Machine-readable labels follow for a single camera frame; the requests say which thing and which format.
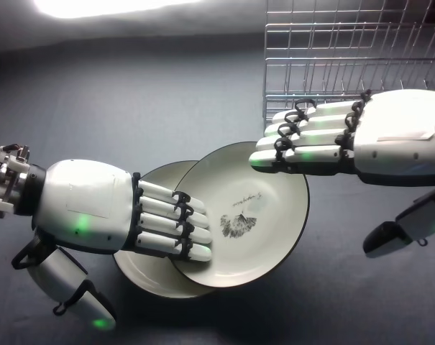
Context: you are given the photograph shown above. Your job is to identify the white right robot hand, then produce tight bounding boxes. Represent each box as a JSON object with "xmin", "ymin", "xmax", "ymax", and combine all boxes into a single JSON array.
[{"xmin": 248, "ymin": 88, "xmax": 435, "ymax": 259}]

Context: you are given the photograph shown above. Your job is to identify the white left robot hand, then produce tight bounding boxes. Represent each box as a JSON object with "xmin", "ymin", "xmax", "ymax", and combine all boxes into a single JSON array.
[{"xmin": 12, "ymin": 157, "xmax": 213, "ymax": 331}]

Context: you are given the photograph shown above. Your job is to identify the white plate black rim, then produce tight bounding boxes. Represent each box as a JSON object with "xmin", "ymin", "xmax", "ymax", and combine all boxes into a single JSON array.
[
  {"xmin": 172, "ymin": 142, "xmax": 311, "ymax": 288},
  {"xmin": 112, "ymin": 160, "xmax": 218, "ymax": 298}
]

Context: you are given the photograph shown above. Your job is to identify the white cloth backdrop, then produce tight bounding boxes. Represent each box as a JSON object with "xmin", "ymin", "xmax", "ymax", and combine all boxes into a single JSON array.
[{"xmin": 0, "ymin": 0, "xmax": 435, "ymax": 55}]

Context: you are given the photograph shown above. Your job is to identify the silver wire dish rack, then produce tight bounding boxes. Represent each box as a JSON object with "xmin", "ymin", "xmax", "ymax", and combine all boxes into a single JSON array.
[{"xmin": 263, "ymin": 0, "xmax": 435, "ymax": 123}]

